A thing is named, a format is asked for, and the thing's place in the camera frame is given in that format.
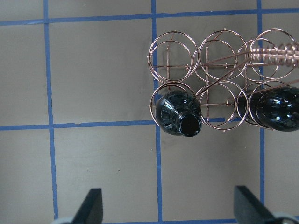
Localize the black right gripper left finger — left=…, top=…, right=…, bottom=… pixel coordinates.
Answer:
left=71, top=188, right=103, bottom=224

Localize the copper wire wine basket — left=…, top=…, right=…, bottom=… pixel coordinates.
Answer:
left=147, top=28, right=299, bottom=132

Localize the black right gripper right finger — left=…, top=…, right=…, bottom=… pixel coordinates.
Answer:
left=234, top=186, right=279, bottom=224

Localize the dark wine bottle in basket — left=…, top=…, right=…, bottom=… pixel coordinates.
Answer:
left=155, top=91, right=202, bottom=137

